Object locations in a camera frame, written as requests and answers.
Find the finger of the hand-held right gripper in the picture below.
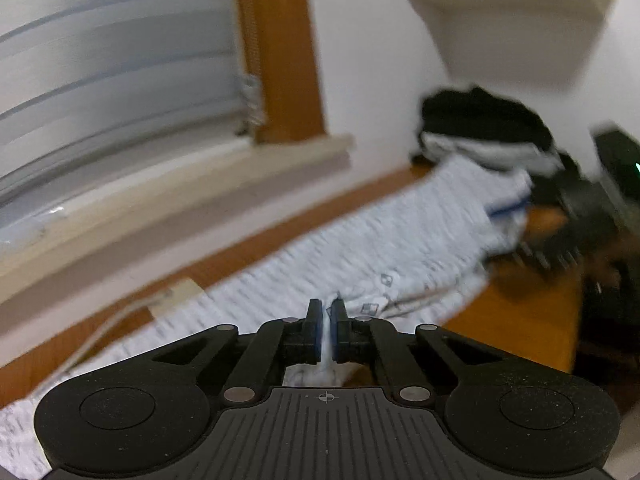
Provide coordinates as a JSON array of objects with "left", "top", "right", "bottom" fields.
[
  {"left": 487, "top": 175, "right": 598, "bottom": 220},
  {"left": 514, "top": 220, "right": 616, "bottom": 273}
]

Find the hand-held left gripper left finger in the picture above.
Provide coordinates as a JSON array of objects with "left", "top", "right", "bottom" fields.
[{"left": 151, "top": 299, "right": 324, "bottom": 403}]

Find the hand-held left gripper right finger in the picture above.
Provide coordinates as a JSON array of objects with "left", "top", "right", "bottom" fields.
[{"left": 332, "top": 298, "right": 503, "bottom": 403}]

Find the white patterned garment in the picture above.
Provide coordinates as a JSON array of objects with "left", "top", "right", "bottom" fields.
[{"left": 0, "top": 156, "right": 535, "bottom": 480}]

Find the white grey folded garment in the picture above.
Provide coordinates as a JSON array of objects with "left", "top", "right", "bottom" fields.
[{"left": 419, "top": 131, "right": 563, "bottom": 177}]

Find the black bag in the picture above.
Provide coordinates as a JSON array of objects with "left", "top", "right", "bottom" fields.
[{"left": 574, "top": 255, "right": 640, "bottom": 378}]

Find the black folded garment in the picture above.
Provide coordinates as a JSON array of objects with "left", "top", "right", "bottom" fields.
[{"left": 411, "top": 86, "right": 557, "bottom": 155}]

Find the beige cardboard piece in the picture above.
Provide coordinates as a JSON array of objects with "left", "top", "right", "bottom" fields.
[{"left": 149, "top": 279, "right": 207, "bottom": 320}]

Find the beige window sill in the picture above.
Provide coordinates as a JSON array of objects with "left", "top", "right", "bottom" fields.
[{"left": 0, "top": 132, "right": 357, "bottom": 333}]

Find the grey window blind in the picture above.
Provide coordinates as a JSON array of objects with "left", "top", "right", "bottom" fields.
[{"left": 0, "top": 0, "right": 251, "bottom": 203}]

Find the cream wall shelf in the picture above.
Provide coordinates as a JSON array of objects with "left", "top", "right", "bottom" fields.
[{"left": 404, "top": 0, "right": 617, "bottom": 95}]

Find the white cable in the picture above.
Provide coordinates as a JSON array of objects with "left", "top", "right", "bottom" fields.
[{"left": 64, "top": 287, "right": 177, "bottom": 377}]

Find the clear plastic chain weight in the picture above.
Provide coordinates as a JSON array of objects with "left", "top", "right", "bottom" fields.
[{"left": 239, "top": 74, "right": 267, "bottom": 135}]

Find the wooden window frame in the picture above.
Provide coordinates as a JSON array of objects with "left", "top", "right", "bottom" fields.
[{"left": 234, "top": 0, "right": 327, "bottom": 147}]

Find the bead chain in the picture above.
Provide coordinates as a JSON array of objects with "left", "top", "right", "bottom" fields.
[{"left": 235, "top": 0, "right": 261, "bottom": 78}]

